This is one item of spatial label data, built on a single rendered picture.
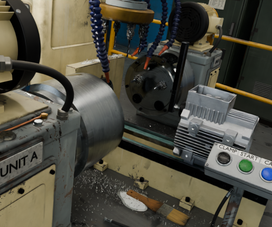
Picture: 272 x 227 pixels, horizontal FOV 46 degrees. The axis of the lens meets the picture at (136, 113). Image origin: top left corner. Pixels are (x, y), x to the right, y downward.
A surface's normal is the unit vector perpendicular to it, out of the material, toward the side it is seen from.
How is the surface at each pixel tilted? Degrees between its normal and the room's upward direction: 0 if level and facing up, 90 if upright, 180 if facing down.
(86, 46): 90
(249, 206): 90
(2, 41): 74
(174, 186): 90
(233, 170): 39
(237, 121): 88
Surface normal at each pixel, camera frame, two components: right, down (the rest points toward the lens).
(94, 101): 0.70, -0.46
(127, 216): 0.15, -0.92
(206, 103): -0.47, 0.27
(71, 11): 0.87, 0.30
